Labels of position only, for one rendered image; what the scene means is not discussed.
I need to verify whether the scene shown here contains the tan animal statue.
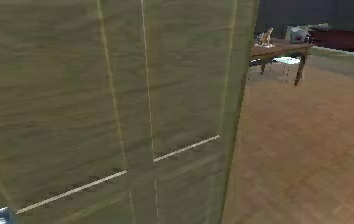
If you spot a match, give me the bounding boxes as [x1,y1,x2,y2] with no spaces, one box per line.
[255,27,275,49]

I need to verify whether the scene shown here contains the olive wooden door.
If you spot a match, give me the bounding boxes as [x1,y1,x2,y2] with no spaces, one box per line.
[0,0,261,224]

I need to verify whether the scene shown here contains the grey box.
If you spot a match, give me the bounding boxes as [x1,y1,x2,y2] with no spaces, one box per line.
[285,25,312,45]

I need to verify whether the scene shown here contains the brown wooden table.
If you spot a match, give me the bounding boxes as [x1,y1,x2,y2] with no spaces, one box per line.
[249,38,314,87]

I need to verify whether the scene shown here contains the dark red sofa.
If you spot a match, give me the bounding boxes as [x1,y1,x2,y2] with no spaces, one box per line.
[308,29,354,56]

